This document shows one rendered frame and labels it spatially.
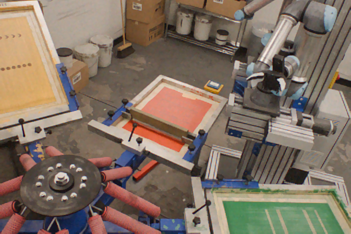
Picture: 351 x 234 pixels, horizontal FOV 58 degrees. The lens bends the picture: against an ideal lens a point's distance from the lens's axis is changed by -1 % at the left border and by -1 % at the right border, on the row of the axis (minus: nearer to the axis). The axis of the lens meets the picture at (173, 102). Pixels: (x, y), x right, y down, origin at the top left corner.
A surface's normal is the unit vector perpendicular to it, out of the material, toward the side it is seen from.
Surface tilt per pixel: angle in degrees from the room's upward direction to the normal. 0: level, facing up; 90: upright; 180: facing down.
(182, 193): 0
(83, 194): 0
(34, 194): 0
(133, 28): 90
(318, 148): 90
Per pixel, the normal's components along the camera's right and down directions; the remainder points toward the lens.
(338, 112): 0.13, -0.81
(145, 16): -0.36, 0.51
